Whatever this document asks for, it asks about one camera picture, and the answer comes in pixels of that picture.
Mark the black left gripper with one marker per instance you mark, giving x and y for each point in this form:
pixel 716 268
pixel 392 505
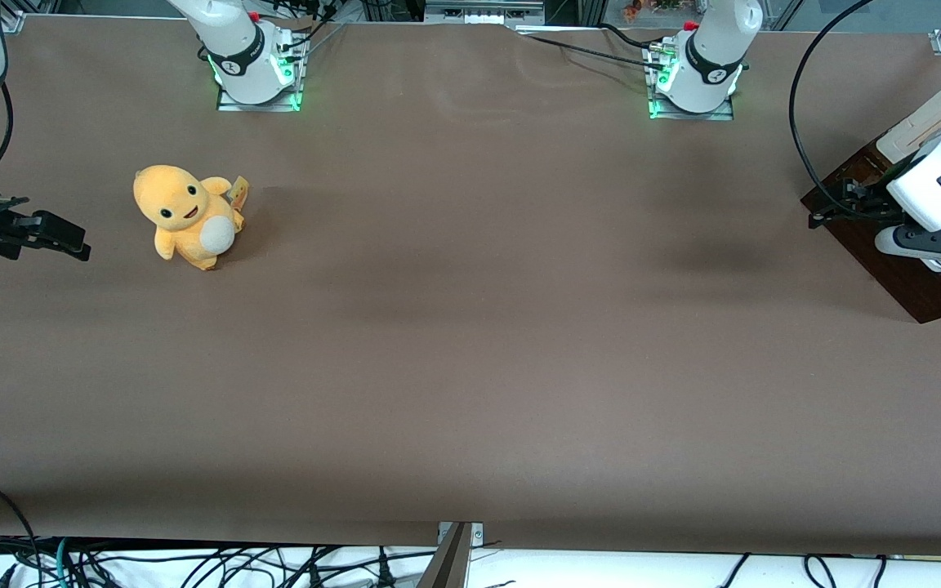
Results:
pixel 871 203

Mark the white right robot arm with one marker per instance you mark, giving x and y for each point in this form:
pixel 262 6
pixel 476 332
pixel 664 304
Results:
pixel 238 45

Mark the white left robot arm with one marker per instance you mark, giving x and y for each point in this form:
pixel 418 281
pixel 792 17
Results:
pixel 711 57

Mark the dark wooden base board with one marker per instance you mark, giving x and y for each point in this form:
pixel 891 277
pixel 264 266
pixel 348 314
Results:
pixel 895 286

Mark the yellow plush toy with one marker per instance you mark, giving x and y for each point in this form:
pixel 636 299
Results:
pixel 185 216

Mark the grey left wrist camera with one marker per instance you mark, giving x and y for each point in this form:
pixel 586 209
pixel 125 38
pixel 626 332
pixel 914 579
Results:
pixel 887 242

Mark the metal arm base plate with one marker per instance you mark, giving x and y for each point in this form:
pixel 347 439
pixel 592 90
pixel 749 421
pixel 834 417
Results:
pixel 229 102
pixel 720 114

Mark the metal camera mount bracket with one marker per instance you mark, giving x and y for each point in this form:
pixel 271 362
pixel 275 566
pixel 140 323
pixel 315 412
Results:
pixel 450 559

